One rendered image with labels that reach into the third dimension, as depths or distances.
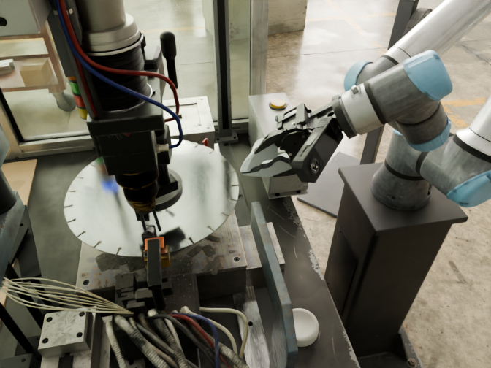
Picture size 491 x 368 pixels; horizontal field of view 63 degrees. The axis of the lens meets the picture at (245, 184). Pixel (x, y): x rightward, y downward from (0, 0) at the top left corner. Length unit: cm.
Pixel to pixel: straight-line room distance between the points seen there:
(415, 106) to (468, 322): 136
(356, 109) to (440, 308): 136
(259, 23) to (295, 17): 303
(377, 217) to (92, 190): 67
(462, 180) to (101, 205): 71
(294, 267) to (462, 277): 123
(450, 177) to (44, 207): 96
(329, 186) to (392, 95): 160
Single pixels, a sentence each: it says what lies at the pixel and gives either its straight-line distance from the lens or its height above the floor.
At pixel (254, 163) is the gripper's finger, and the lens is 71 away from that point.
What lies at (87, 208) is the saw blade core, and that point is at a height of 95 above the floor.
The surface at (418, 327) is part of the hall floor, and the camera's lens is 181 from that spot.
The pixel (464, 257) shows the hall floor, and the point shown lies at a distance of 212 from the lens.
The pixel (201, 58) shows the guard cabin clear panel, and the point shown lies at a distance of 117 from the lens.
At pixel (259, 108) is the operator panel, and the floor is 90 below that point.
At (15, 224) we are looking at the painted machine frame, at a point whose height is 102.
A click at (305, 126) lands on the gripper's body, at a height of 111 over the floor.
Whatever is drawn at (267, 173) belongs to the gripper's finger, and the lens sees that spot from 72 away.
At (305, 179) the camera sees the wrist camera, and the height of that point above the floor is 107.
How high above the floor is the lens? 147
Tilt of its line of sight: 42 degrees down
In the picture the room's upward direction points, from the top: straight up
